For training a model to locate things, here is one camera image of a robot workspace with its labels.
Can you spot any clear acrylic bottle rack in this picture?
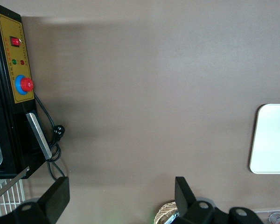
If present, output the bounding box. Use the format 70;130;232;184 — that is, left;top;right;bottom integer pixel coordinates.
254;205;280;224

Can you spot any white wire basket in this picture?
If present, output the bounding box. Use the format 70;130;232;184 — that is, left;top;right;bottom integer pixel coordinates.
0;179;26;212

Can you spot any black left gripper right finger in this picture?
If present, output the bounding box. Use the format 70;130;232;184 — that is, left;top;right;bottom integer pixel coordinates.
175;176;263;224

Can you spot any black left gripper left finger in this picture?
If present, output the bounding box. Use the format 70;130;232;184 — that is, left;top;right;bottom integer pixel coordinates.
0;176;70;224

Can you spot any large wicker basket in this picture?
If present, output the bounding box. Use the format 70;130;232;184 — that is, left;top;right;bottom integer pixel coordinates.
155;200;181;224

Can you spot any black sealing machine yellow panel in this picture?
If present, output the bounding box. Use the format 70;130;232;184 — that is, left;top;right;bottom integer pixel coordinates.
0;6;47;180

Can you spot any cream plastic tray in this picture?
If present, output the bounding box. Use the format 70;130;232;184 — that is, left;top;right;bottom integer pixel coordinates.
249;104;280;175

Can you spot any black power cable with plug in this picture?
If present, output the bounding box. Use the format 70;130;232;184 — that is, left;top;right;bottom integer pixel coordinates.
34;92;67;182

